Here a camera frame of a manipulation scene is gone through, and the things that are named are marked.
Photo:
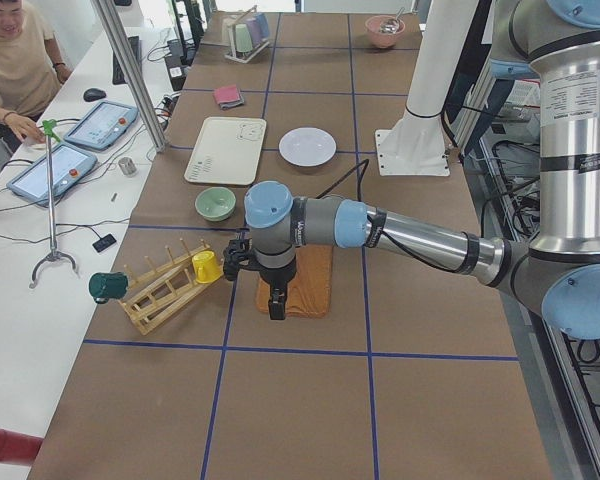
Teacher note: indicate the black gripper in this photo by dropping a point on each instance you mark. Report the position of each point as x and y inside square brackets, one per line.
[276, 276]

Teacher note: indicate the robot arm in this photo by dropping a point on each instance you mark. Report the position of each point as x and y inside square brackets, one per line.
[557, 274]

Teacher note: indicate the cream bear tray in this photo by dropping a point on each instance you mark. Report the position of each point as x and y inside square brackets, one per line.
[227, 151]

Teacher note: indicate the wooden cutting board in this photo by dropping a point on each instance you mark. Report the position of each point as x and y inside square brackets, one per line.
[309, 292]

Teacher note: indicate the yellow mug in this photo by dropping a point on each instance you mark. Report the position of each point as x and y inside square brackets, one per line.
[207, 269]

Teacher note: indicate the green bowl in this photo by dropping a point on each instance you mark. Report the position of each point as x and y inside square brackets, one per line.
[215, 204]

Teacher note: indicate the wooden dish rack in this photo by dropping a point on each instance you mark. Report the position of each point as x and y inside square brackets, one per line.
[163, 290]

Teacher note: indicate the white ribbed plate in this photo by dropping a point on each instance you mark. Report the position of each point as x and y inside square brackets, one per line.
[307, 146]

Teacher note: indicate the dark green cup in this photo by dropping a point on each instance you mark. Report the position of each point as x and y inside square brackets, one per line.
[106, 286]

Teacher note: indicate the small black device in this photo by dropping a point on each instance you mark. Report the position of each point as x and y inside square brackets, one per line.
[104, 242]

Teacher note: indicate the small metal cylinder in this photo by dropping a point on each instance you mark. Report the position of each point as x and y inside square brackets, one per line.
[127, 166]

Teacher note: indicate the grey cloth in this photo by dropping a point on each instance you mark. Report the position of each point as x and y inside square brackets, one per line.
[231, 104]

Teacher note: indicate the pink cloth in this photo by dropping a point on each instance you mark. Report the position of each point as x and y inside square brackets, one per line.
[227, 95]

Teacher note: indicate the far teach pendant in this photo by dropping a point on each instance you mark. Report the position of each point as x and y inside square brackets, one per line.
[102, 126]

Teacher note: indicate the teach pendant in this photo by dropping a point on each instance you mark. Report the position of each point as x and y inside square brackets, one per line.
[102, 126]
[68, 165]

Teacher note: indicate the white cup rack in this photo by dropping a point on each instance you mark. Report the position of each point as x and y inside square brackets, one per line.
[228, 36]

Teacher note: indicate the near teach pendant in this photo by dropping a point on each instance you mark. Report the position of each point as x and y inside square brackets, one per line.
[68, 165]

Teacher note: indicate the light green cup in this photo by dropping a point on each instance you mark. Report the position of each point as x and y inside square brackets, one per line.
[243, 42]

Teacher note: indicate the purple cup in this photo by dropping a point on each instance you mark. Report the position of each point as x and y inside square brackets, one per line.
[254, 30]

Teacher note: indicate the black computer mouse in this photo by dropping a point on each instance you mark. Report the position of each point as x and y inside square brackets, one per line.
[94, 94]

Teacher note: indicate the pink bowl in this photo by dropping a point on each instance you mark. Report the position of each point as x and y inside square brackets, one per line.
[377, 39]

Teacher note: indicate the blue cup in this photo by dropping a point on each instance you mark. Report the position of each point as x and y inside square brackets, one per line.
[263, 24]

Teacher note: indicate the reacher grabber tool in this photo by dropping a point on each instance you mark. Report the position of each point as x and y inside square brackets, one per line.
[54, 254]

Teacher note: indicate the metal scoop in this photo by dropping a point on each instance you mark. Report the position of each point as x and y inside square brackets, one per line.
[392, 24]

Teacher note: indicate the red cylinder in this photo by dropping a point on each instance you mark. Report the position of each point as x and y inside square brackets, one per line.
[18, 448]

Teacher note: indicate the person in beige shirt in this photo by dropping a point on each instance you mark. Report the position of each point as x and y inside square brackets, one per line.
[32, 71]

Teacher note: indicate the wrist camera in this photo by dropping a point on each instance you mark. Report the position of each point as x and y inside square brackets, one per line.
[237, 256]

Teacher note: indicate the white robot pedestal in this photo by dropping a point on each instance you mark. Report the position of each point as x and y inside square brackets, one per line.
[415, 146]

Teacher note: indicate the aluminium frame post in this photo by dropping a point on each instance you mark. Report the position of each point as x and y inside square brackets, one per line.
[117, 37]

